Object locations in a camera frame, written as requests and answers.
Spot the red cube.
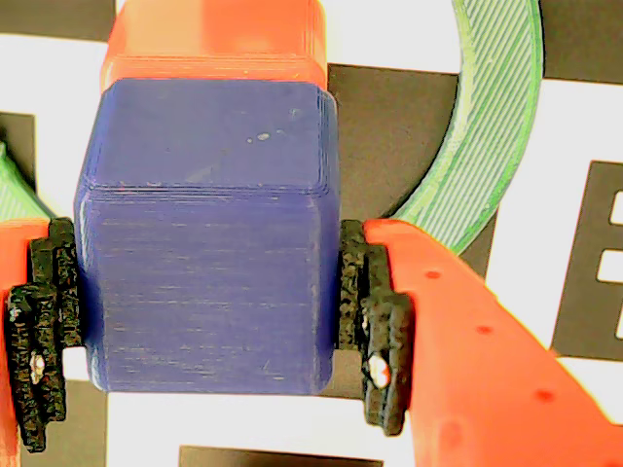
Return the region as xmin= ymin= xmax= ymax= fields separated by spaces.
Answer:
xmin=99 ymin=0 xmax=328 ymax=93

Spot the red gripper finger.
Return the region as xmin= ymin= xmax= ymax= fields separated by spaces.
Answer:
xmin=0 ymin=216 xmax=87 ymax=467
xmin=337 ymin=218 xmax=623 ymax=467

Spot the checkerboard marker mat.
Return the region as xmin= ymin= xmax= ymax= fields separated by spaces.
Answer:
xmin=0 ymin=0 xmax=623 ymax=467

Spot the blue cube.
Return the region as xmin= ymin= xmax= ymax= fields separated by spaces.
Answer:
xmin=73 ymin=77 xmax=341 ymax=396

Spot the green ring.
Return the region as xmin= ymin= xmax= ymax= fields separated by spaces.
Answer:
xmin=0 ymin=0 xmax=544 ymax=258

